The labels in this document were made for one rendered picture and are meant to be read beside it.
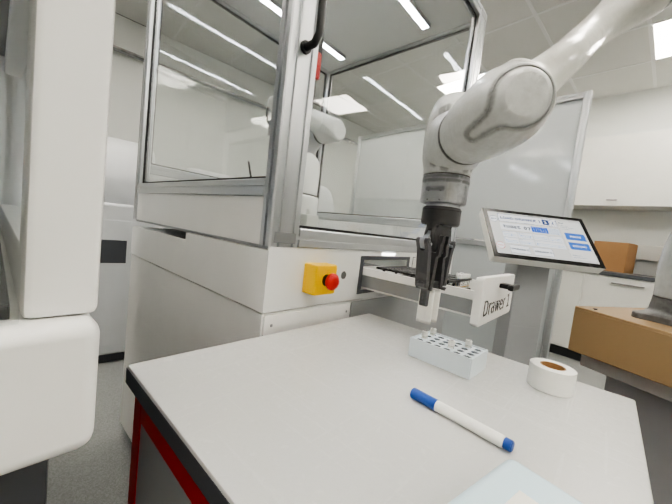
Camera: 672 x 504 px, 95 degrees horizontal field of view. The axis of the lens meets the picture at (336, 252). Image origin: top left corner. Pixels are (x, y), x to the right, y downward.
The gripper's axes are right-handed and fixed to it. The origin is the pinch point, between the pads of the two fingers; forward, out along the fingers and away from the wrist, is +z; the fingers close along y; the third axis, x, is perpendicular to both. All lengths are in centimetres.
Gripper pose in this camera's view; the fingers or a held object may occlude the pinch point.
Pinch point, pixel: (428, 305)
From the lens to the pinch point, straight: 67.1
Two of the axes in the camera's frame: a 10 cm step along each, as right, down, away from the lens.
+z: -1.1, 9.9, 0.7
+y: -6.9, -0.3, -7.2
